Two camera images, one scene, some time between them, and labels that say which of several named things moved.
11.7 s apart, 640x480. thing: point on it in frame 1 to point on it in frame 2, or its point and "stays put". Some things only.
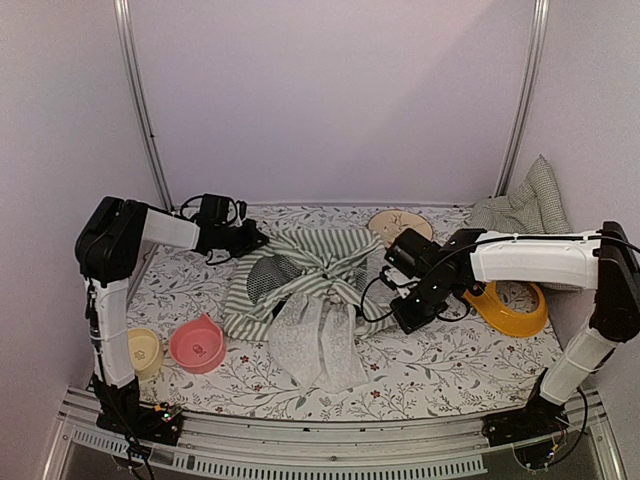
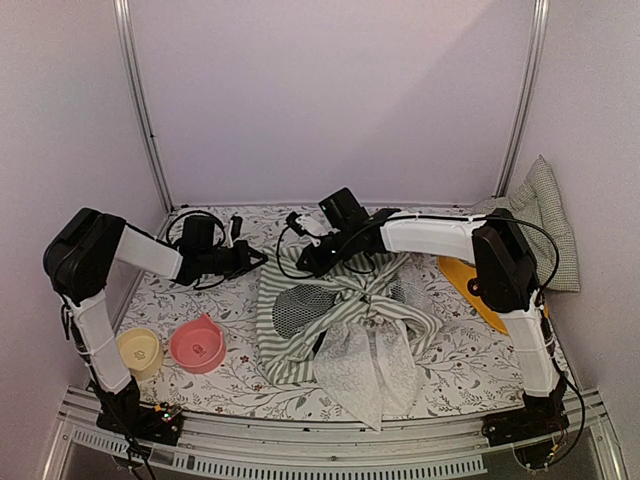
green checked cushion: x=534 y=205 stays put
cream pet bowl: x=145 y=352 stays put
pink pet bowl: x=198 y=346 stays put
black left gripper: x=252 y=236 to x=243 y=250
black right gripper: x=410 y=323 to x=319 y=266
